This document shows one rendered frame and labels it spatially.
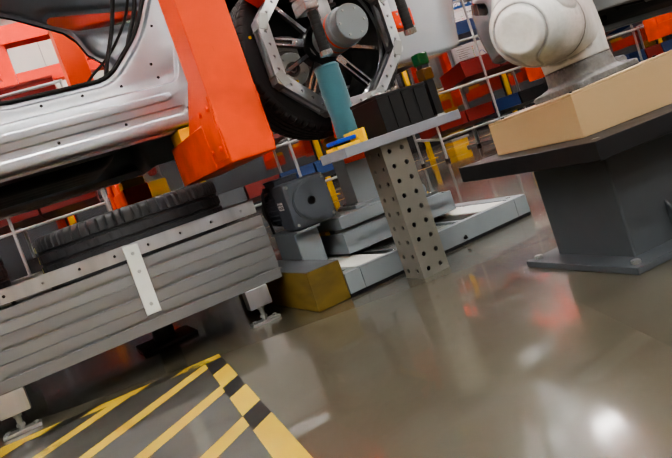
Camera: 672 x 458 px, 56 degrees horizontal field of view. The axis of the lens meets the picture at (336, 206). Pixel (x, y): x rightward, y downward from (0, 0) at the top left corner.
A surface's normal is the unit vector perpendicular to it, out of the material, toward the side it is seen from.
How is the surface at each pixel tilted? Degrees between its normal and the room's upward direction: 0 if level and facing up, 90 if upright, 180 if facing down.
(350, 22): 90
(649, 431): 0
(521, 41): 96
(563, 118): 90
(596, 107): 90
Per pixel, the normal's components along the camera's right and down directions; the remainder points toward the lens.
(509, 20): -0.50, 0.44
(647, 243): 0.33, -0.04
